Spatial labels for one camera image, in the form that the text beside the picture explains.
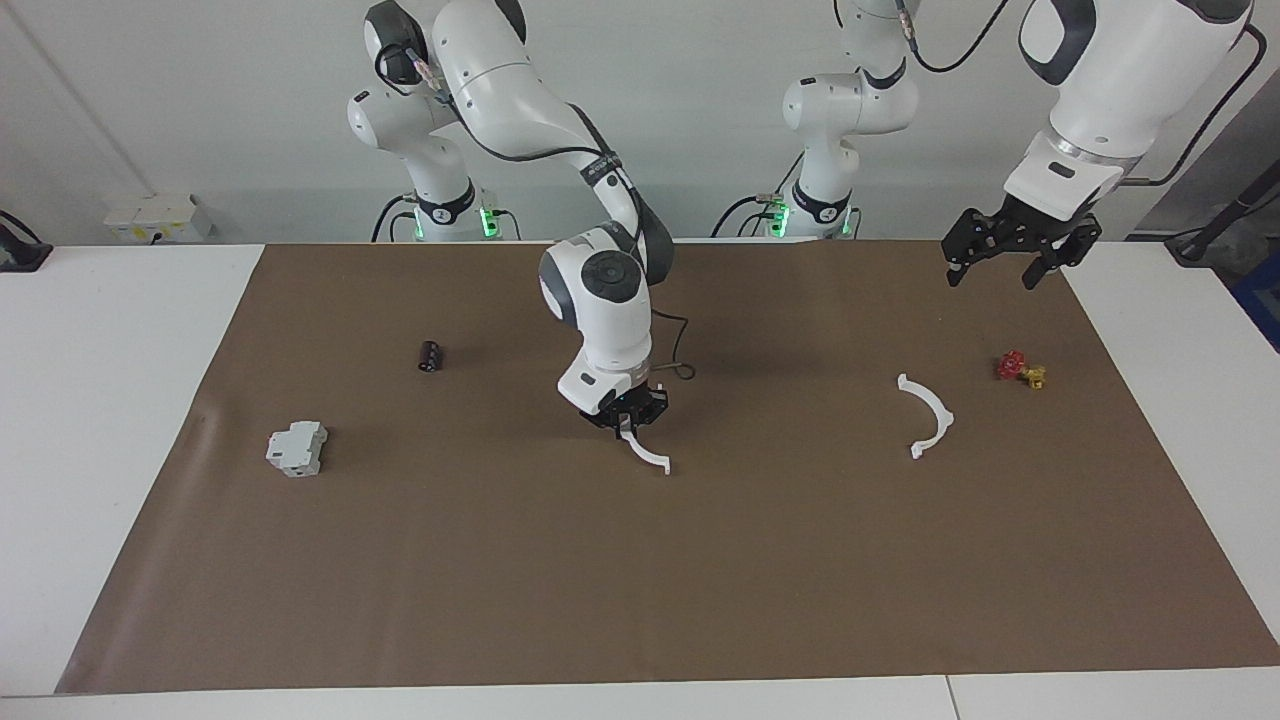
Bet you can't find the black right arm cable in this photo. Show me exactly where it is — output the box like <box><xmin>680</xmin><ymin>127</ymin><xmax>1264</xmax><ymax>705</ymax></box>
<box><xmin>374</xmin><ymin>40</ymin><xmax>699</xmax><ymax>384</ymax></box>

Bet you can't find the black tripod stand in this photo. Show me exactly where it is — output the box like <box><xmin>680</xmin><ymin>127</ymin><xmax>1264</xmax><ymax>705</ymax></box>
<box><xmin>1164</xmin><ymin>158</ymin><xmax>1280</xmax><ymax>267</ymax></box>

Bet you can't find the black stand base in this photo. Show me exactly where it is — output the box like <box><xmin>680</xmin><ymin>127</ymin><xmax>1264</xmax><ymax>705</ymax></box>
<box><xmin>0</xmin><ymin>209</ymin><xmax>54</xmax><ymax>274</ymax></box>

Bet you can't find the white half pipe clamp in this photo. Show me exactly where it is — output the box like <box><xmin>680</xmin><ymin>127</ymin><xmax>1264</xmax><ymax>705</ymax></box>
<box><xmin>617</xmin><ymin>424</ymin><xmax>674</xmax><ymax>477</ymax></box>
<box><xmin>895</xmin><ymin>372</ymin><xmax>957</xmax><ymax>462</ymax></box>

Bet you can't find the red handwheel brass valve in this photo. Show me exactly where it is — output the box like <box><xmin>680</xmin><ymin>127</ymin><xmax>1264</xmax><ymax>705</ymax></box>
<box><xmin>995</xmin><ymin>349</ymin><xmax>1049</xmax><ymax>392</ymax></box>

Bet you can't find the white wall power strip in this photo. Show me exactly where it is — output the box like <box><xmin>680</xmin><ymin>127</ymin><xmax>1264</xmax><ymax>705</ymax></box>
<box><xmin>102</xmin><ymin>192</ymin><xmax>215</xmax><ymax>245</ymax></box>

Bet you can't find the white circuit breaker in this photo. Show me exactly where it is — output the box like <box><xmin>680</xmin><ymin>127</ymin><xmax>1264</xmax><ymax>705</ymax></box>
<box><xmin>264</xmin><ymin>419</ymin><xmax>330</xmax><ymax>479</ymax></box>

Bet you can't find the brown paper table mat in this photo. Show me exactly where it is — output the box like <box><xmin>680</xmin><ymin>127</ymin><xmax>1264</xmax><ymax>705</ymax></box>
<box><xmin>54</xmin><ymin>240</ymin><xmax>1280</xmax><ymax>697</ymax></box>

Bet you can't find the black base cable bundle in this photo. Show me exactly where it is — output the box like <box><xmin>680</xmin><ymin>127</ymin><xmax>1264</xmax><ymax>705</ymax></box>
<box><xmin>711</xmin><ymin>192</ymin><xmax>802</xmax><ymax>240</ymax></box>
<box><xmin>371</xmin><ymin>194</ymin><xmax>417</xmax><ymax>244</ymax></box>

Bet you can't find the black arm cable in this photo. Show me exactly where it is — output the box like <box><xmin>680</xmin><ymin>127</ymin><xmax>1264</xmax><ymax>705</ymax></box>
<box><xmin>374</xmin><ymin>40</ymin><xmax>699</xmax><ymax>384</ymax></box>
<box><xmin>893</xmin><ymin>0</ymin><xmax>1269</xmax><ymax>188</ymax></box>

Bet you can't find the blue box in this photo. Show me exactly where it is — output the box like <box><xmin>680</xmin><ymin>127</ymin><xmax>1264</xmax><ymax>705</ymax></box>
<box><xmin>1231</xmin><ymin>248</ymin><xmax>1280</xmax><ymax>353</ymax></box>

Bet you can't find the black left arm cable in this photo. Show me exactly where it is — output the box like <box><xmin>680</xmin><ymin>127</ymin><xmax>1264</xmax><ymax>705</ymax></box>
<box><xmin>893</xmin><ymin>0</ymin><xmax>1269</xmax><ymax>188</ymax></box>

